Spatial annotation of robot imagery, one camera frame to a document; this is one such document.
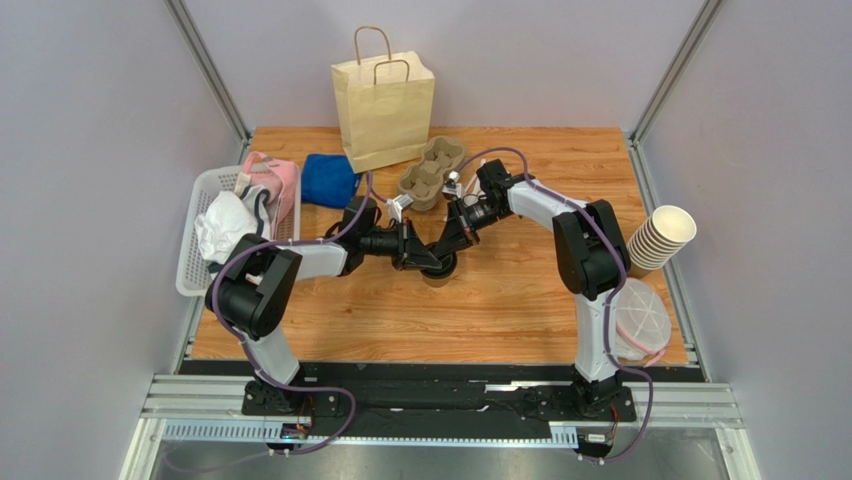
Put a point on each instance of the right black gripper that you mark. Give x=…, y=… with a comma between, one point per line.
x=456, y=226

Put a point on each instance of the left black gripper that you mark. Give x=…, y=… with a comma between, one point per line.
x=410, y=253

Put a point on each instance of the black plastic cup lid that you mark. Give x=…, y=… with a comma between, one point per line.
x=448, y=260

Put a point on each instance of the brown paper coffee cup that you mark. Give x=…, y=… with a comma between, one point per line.
x=436, y=282

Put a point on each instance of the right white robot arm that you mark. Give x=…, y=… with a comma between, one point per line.
x=591, y=260

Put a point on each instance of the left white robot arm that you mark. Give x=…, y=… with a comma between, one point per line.
x=250, y=293

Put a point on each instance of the bundle of white wrapped straws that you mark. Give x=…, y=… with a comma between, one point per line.
x=472, y=191

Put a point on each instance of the grey pulp cup carrier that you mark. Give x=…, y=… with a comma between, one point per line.
x=423, y=181

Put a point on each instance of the blue folded cloth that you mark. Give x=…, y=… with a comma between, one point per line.
x=328, y=181

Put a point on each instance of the brown paper bag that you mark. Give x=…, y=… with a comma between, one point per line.
x=384, y=105

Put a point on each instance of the pink cloth bag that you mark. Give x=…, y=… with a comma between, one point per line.
x=279, y=177

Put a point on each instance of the white crumpled cloth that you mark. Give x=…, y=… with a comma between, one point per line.
x=227, y=219

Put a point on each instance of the stack of paper cups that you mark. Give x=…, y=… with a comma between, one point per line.
x=662, y=235

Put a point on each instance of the white plastic basket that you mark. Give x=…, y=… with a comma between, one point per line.
x=194, y=275

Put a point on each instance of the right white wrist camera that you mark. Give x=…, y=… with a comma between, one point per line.
x=452, y=188

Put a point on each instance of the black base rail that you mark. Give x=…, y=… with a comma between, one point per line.
x=396, y=401

